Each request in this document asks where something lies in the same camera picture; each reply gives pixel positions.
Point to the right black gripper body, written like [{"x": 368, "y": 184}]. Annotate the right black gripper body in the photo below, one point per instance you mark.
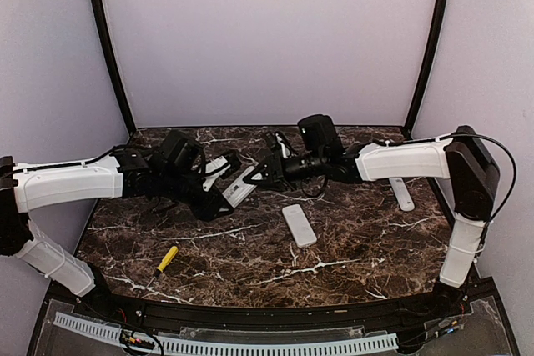
[{"x": 289, "y": 174}]

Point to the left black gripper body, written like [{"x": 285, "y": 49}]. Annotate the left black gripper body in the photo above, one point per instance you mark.
[{"x": 175, "y": 187}]

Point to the white remote with display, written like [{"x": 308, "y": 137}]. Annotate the white remote with display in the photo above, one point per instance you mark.
[{"x": 239, "y": 190}]

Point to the yellow handled screwdriver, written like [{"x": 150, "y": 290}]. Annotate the yellow handled screwdriver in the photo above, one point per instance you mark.
[{"x": 166, "y": 261}]

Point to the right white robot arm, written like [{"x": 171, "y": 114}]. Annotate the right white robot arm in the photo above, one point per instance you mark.
[{"x": 461, "y": 158}]

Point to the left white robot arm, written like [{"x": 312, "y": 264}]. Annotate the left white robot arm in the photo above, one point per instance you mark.
[{"x": 177, "y": 169}]

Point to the white centre remote control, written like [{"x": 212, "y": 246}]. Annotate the white centre remote control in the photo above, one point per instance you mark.
[{"x": 299, "y": 226}]

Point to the white remote control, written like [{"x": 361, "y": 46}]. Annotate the white remote control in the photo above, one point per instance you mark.
[
  {"x": 299, "y": 226},
  {"x": 402, "y": 195}
]

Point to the white right remote control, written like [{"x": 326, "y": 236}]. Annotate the white right remote control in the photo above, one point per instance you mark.
[{"x": 402, "y": 195}]

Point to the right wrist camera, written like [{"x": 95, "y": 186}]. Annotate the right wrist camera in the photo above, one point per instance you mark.
[{"x": 278, "y": 142}]

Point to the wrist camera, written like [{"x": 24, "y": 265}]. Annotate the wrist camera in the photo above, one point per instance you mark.
[
  {"x": 221, "y": 167},
  {"x": 278, "y": 142}
]

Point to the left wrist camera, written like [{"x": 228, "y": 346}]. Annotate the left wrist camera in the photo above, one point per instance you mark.
[{"x": 221, "y": 167}]

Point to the black front table rail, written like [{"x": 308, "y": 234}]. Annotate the black front table rail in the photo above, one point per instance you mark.
[{"x": 401, "y": 314}]

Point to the white slotted cable duct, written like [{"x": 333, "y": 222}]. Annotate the white slotted cable duct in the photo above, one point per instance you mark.
[{"x": 200, "y": 341}]

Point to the right black frame post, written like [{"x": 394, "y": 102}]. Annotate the right black frame post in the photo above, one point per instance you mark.
[{"x": 427, "y": 61}]

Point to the black frame post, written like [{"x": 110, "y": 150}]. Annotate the black frame post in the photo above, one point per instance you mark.
[
  {"x": 427, "y": 61},
  {"x": 99, "y": 16}
]

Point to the left black frame post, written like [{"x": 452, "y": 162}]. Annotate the left black frame post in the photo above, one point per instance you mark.
[{"x": 99, "y": 16}]

